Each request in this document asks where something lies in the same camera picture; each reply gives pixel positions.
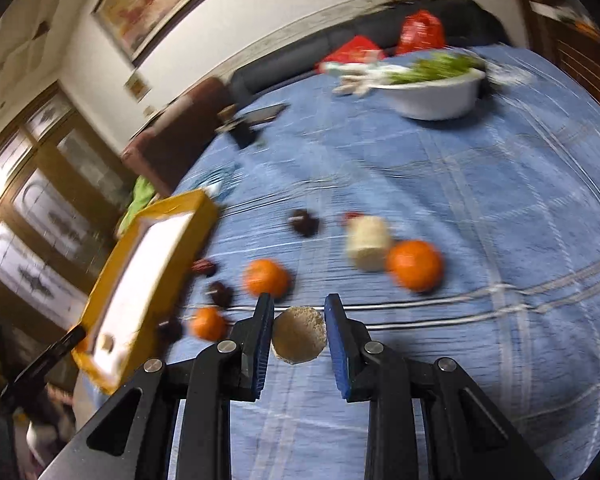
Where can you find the white bowl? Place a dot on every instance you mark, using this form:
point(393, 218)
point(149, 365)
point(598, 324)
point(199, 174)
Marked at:
point(435, 100)

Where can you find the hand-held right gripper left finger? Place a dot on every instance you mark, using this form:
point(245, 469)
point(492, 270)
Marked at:
point(262, 345)

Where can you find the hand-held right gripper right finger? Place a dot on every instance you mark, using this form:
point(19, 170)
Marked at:
point(337, 347)

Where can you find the black cup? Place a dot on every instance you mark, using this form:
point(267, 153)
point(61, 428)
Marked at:
point(242, 132)

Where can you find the gold-rimmed white box tray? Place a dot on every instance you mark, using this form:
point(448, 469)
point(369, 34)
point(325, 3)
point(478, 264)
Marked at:
point(180, 240)

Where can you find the dark purple round fruit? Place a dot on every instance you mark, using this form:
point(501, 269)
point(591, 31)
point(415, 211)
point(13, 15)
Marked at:
point(220, 292)
point(305, 222)
point(171, 330)

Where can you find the red jujube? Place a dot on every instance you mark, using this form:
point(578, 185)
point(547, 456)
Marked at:
point(203, 266)
point(351, 217)

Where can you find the green cloth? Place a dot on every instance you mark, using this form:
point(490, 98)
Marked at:
point(137, 200)

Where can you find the cream round sugarcane slice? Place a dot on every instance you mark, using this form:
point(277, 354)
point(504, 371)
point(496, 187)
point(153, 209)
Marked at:
point(299, 335)

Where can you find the black smartphone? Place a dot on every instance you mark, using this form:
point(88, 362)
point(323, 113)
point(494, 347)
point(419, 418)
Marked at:
point(262, 115)

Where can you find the red gift bag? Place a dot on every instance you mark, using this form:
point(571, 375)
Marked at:
point(352, 52)

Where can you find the blue round plate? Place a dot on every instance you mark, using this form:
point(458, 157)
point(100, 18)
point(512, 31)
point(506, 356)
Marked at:
point(210, 180)

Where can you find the green leafy vegetables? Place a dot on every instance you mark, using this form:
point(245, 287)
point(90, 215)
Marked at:
point(430, 67)

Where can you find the brown chair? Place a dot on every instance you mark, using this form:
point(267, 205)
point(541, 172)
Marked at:
point(180, 130)

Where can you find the wooden glass-door cabinet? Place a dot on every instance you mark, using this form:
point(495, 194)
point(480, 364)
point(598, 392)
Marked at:
point(35, 210)

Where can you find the red plastic bag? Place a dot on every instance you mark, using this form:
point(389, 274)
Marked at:
point(420, 32)

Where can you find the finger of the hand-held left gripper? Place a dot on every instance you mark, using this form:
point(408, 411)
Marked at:
point(45, 360)

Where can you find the small yellow wall sign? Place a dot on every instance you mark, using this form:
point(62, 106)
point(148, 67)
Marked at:
point(136, 85)

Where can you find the orange mandarin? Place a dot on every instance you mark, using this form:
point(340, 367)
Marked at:
point(414, 265)
point(207, 322)
point(266, 277)

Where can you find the blue plaid tablecloth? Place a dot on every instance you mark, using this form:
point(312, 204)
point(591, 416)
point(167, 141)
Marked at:
point(480, 210)

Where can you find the black leather sofa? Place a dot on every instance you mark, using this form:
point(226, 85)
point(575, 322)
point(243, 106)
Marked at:
point(290, 62)

